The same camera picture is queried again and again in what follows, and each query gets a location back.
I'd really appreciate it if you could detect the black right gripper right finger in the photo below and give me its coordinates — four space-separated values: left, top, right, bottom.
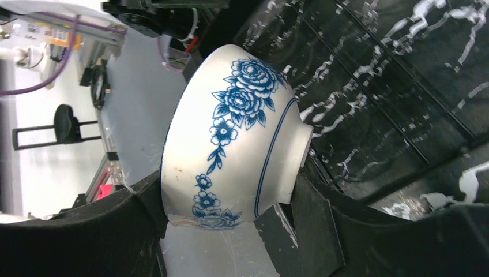
255 175 488 276

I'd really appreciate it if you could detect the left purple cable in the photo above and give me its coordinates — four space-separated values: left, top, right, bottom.
0 11 127 96

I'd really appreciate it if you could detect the black stand outside table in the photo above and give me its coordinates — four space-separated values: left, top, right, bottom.
12 104 102 151

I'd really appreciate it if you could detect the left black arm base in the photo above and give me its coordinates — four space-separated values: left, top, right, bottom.
101 1 228 42

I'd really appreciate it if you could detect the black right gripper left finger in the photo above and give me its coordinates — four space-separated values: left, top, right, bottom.
1 171 168 276

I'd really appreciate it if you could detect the aluminium table edge rail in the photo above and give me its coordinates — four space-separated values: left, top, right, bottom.
75 34 125 203

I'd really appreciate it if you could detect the blue patterned bowl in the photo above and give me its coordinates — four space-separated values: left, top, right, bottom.
160 44 313 231

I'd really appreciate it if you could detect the black wire dish rack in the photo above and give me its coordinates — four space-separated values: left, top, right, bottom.
198 1 488 205

